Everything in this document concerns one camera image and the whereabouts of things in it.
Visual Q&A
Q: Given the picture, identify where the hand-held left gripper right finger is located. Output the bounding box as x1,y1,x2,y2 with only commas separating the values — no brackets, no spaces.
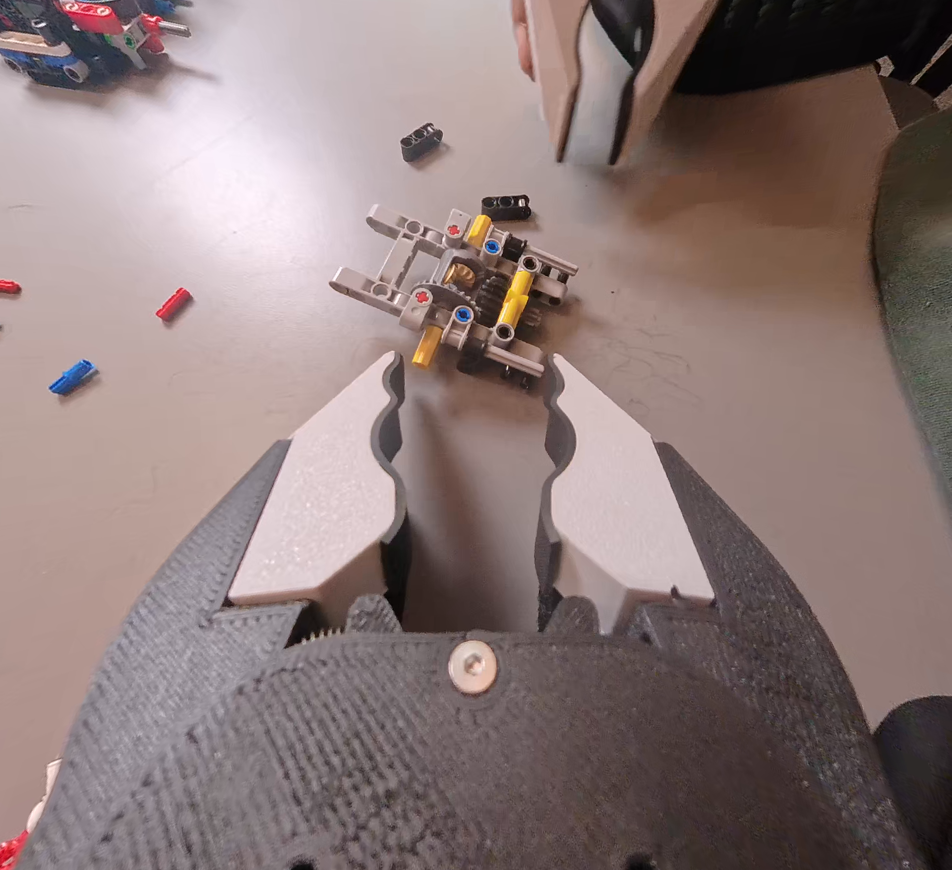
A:
537,353,716,637

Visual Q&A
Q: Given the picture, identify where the cluster of red white lego pieces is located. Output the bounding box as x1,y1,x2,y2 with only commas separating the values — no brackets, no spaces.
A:
0,757,66,867

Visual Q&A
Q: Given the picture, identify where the lego car chassis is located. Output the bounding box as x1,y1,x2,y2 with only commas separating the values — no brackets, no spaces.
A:
0,0,193,86

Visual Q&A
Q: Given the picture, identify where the grey lego gear assembly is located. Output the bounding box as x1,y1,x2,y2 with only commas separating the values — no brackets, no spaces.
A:
329,204,581,391

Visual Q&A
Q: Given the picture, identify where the dark rounded object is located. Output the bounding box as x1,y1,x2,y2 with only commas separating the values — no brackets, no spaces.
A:
874,695,952,870

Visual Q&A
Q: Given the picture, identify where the blue lego pin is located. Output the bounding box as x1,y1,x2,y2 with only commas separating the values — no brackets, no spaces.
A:
48,359,99,396

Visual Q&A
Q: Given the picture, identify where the person's green sweater torso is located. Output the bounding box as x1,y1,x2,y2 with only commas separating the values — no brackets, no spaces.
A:
874,112,952,484

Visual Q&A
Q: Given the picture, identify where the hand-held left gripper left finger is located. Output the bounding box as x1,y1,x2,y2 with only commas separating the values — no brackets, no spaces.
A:
227,351,409,607

